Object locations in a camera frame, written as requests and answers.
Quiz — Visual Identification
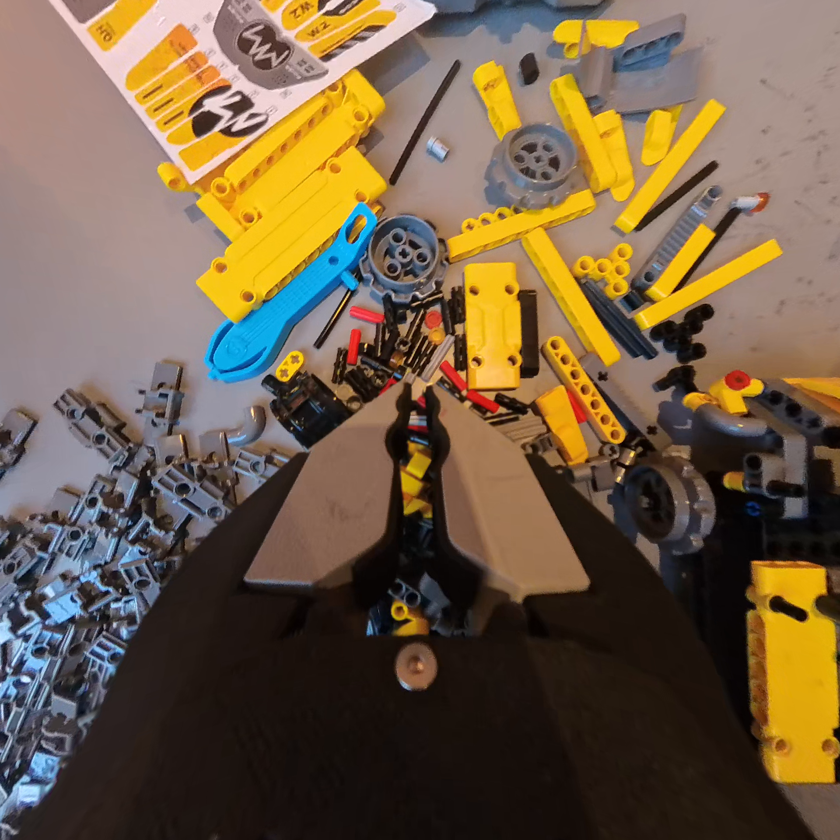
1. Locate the grey gear wheel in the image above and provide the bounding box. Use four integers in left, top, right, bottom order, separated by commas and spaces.
484, 122, 586, 212

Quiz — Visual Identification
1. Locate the group of long yellow beams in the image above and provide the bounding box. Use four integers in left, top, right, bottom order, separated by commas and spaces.
446, 20, 785, 460

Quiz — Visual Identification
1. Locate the small sticker sheet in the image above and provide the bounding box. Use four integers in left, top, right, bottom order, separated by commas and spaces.
46, 0, 438, 186

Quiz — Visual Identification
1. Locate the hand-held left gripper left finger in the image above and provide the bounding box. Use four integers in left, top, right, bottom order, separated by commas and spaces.
243, 382, 412, 596

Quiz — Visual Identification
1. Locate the pile of building bricks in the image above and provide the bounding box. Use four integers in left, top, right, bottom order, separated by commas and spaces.
0, 289, 546, 818

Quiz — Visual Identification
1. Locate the yellow blue beam assembly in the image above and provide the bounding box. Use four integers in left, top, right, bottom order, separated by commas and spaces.
156, 69, 389, 385

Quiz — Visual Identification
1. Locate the yellow rectangular panel piece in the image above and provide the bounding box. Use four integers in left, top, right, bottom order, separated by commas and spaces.
462, 261, 542, 392

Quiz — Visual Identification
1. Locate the yellow black brick vehicle model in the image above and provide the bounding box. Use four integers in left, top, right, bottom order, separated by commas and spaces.
617, 371, 840, 785

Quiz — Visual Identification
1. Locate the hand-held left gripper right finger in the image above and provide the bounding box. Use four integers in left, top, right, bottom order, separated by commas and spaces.
423, 384, 592, 606

